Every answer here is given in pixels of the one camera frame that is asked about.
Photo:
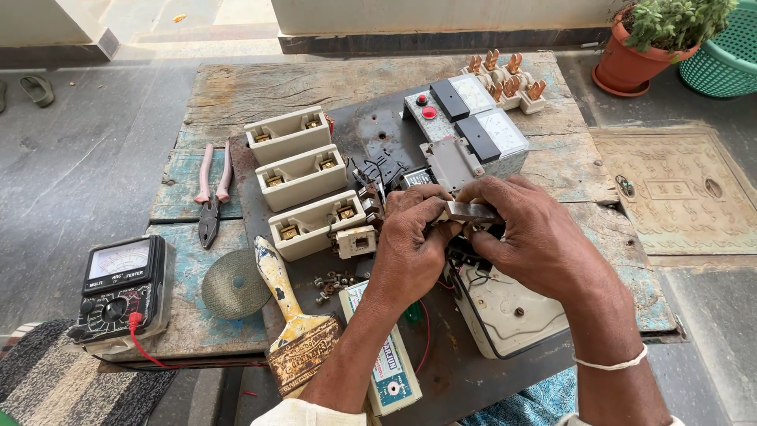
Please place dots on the person's right hand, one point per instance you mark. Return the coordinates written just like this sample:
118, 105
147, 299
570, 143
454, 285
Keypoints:
532, 242

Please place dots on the person's left hand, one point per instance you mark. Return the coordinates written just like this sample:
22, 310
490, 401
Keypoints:
408, 254

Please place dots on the grey metal bar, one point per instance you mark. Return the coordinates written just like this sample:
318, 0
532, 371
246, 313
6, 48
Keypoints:
473, 212

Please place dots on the black terminal block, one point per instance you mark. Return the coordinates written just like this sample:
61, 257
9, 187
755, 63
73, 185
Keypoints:
464, 257

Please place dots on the brown contact block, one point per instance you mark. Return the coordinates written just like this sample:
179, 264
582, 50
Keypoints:
370, 204

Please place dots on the white metal housing cover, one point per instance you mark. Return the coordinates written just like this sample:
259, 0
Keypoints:
508, 313

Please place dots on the pile of small screws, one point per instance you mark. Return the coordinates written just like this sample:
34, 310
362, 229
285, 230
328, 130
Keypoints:
332, 284

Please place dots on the cream fuse holder base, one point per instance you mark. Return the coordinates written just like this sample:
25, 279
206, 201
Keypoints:
313, 228
284, 139
298, 180

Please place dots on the white teal cardboard box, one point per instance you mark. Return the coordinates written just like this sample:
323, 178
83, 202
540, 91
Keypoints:
390, 373

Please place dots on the dark rusty metal plate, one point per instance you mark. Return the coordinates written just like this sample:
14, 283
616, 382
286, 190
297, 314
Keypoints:
378, 133

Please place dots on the worn paint brush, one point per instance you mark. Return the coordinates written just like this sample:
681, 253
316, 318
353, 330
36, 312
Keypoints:
295, 331

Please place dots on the white fuse carrier copper blades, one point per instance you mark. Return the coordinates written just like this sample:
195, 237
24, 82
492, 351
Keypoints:
529, 97
480, 74
502, 80

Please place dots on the grey meter panel box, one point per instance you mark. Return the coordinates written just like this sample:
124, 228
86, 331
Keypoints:
467, 112

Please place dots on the patterned metal manhole cover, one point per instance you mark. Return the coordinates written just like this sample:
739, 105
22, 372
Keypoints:
674, 189

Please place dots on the blue patterned cloth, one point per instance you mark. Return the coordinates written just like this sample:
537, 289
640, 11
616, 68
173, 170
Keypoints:
532, 402

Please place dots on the grey grinding disc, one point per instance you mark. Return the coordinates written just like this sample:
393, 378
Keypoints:
233, 284

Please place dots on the terracotta flower pot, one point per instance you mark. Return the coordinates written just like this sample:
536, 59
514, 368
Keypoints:
621, 68

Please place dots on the green leafy plant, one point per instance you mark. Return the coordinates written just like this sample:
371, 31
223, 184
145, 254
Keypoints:
674, 21

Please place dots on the green plastic basket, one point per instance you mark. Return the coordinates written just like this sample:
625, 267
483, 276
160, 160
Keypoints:
724, 62

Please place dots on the black analog multimeter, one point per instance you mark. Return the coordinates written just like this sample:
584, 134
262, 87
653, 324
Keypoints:
118, 284

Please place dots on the striped grey floor mat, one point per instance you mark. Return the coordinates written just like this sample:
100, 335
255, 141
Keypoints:
53, 378

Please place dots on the green sandal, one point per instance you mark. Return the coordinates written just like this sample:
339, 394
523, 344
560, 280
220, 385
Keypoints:
36, 90

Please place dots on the small cream switch block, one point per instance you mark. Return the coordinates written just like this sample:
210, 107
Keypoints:
355, 242

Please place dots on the grey metal bracket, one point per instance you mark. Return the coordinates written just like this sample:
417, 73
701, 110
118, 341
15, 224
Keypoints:
450, 163

